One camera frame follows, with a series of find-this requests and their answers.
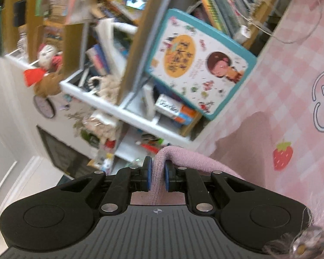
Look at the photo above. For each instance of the floral fabric bag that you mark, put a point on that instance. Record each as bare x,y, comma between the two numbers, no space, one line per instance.
104,127

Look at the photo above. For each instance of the row of upright books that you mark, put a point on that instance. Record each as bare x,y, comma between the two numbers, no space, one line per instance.
231,15

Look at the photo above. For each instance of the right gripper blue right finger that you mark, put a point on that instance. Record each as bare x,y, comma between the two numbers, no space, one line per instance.
189,182

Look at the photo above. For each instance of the brown plush toy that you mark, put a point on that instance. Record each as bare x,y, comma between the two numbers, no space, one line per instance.
49,85

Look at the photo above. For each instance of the white bookshelf frame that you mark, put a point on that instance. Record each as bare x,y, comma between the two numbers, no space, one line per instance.
131,112

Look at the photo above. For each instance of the cream quilted handbag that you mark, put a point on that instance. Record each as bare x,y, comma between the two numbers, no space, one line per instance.
106,87

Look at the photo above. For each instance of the pink checkered desk mat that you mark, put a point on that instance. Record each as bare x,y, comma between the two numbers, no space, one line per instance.
287,84

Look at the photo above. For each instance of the teal children's sound book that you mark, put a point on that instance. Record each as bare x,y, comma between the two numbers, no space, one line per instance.
200,64

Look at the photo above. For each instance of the usmile toothbrush box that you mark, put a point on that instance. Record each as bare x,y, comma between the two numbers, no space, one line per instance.
175,110

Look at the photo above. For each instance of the round wall clock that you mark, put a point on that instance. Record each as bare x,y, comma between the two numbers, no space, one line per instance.
44,106

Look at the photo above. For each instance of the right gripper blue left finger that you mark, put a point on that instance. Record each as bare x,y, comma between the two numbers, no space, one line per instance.
118,197

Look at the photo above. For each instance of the white power adapter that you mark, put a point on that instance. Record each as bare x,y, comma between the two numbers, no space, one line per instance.
242,35

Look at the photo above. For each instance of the pink and purple sweater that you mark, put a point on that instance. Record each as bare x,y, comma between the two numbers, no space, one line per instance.
245,154

